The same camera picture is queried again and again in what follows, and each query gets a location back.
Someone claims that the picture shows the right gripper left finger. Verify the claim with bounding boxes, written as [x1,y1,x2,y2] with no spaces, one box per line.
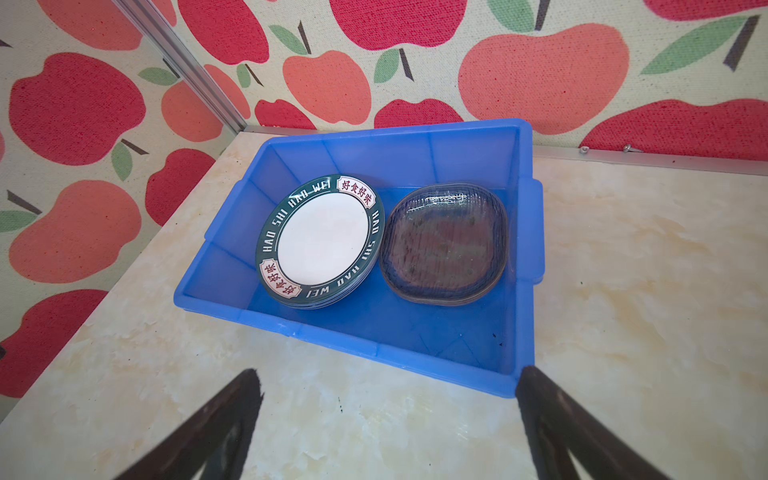
[118,368,264,479]

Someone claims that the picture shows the left aluminium frame post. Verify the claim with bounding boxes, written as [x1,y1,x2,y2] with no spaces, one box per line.
[113,0,247,133]

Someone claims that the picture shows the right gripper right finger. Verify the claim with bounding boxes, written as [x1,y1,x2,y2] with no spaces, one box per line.
[515,366,667,479]

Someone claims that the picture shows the clear glass plate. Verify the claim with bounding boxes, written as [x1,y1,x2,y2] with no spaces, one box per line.
[380,183,510,307]

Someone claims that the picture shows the blue plastic bin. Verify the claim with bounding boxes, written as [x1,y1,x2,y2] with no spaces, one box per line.
[174,119,545,398]

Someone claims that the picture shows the green rim plate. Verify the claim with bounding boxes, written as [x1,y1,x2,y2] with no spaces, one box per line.
[255,174,386,310]

